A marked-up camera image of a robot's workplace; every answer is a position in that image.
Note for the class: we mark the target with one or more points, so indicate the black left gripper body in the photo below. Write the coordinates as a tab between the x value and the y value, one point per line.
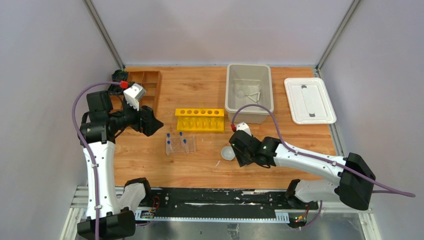
145	120

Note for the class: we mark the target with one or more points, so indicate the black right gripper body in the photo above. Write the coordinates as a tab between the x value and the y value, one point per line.
243	158

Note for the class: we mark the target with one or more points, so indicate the white porcelain evaporating dish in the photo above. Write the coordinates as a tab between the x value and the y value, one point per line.
227	153

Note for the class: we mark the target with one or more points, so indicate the small clear glass beaker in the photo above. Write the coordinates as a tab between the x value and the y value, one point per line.
241	92

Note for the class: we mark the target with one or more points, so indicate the white clay triangle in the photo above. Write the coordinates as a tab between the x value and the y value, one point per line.
255	96

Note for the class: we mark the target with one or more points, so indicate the white plastic bin lid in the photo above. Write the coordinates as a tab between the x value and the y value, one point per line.
309	102

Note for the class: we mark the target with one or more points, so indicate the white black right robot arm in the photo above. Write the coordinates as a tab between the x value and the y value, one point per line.
343	178

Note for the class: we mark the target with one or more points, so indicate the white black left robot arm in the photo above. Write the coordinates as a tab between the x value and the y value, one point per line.
109	217

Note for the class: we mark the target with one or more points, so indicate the wooden compartment organizer tray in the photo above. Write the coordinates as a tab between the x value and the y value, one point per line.
150	80

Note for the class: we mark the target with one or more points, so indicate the clear plastic well plate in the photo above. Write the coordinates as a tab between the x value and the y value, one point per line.
178	146

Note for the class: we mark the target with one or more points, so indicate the yellow test tube rack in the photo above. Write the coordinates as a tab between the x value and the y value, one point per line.
203	120

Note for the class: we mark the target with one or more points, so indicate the translucent grey plastic bin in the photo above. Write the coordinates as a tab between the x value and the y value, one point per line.
255	78

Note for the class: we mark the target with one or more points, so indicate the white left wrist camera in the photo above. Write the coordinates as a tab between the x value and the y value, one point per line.
133	95

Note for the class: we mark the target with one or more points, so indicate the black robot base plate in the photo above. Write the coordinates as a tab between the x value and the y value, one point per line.
220	204

